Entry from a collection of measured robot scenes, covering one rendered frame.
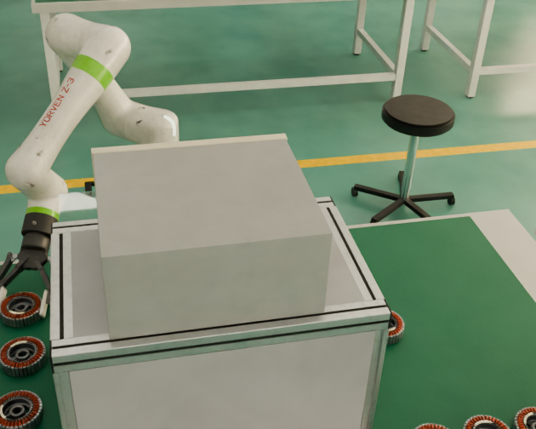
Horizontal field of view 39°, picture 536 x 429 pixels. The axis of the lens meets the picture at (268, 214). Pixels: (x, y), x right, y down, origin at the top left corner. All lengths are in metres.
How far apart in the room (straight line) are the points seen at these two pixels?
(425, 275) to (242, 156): 0.84
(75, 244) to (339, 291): 0.60
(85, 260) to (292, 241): 0.51
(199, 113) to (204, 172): 3.12
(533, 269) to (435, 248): 0.29
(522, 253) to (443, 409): 0.73
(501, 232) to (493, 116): 2.52
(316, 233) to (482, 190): 2.83
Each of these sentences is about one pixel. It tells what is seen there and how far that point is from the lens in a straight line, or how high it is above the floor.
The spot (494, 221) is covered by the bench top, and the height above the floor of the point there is 0.75.
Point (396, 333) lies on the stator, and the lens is 2.05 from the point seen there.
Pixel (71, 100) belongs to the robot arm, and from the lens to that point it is 2.18.
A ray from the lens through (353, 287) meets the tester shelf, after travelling 1.65.
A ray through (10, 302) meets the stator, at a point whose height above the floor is 0.78.
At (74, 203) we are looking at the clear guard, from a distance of 2.00.
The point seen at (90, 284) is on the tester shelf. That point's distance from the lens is 1.65.
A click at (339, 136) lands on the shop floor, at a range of 4.54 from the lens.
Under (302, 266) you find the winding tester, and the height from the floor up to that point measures 1.24.
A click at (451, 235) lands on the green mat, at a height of 0.75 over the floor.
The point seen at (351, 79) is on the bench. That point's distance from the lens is 4.81.
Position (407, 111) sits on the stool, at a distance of 3.64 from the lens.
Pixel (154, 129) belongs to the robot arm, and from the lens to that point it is 2.50.
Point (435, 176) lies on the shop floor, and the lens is 4.26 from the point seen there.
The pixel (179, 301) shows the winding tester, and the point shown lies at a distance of 1.47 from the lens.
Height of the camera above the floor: 2.16
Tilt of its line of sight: 35 degrees down
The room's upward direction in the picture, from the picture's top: 3 degrees clockwise
